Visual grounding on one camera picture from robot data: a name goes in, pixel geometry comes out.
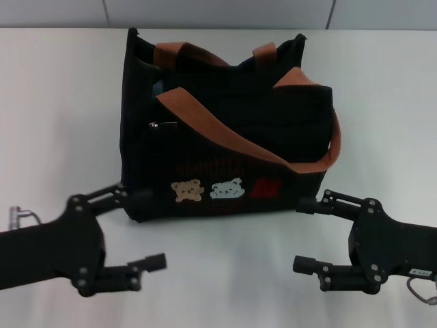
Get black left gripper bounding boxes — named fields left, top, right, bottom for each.
left=0, top=183, right=167, bottom=297

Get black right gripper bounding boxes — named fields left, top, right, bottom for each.
left=292, top=189, right=437, bottom=295

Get left gripper silver connector plug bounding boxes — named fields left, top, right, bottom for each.
left=8, top=204, right=22, bottom=230

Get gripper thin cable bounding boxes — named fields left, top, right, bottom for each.
left=406, top=276, right=432, bottom=304
left=19, top=209, right=44, bottom=226

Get right gripper thin cable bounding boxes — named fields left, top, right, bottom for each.
left=406, top=276, right=432, bottom=304

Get black food bag orange handles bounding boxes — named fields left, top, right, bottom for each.
left=119, top=27, right=343, bottom=223

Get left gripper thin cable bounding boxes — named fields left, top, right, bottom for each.
left=19, top=209, right=44, bottom=226

